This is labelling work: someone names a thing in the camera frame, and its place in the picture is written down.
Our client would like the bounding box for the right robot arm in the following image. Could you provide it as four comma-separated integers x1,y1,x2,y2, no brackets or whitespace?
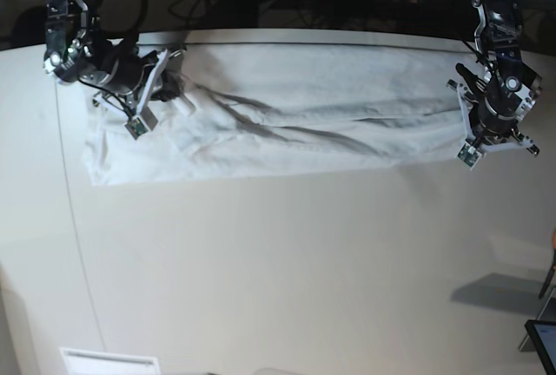
43,0,162,113

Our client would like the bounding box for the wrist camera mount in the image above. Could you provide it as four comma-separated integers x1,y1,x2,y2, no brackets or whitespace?
447,80,539,169
99,49,182,139

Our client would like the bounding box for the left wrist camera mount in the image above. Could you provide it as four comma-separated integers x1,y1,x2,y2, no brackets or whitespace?
447,80,539,169

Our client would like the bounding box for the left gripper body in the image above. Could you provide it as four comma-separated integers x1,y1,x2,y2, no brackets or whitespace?
471,101,520,143

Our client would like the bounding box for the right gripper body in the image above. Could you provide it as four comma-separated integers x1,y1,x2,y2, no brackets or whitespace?
82,49,158,104

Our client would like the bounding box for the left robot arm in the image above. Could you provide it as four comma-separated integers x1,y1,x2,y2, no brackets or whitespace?
456,0,541,148

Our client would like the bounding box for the white T-shirt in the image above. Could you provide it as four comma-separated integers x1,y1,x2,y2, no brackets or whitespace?
83,44,467,186

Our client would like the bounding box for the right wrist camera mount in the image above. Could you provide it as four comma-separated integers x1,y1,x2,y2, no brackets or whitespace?
99,49,182,139

